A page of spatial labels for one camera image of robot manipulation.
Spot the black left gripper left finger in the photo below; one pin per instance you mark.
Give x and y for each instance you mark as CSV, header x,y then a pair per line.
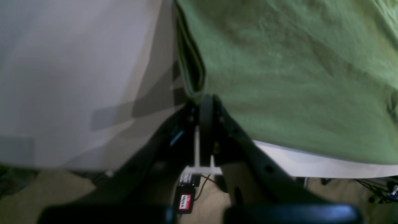
x,y
142,190

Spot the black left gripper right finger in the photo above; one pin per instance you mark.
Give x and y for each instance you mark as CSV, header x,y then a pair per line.
x,y
261,192

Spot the green t-shirt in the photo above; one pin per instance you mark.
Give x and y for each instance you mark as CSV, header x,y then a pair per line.
x,y
314,75

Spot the black device red label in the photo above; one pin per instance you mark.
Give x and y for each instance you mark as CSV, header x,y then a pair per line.
x,y
184,199

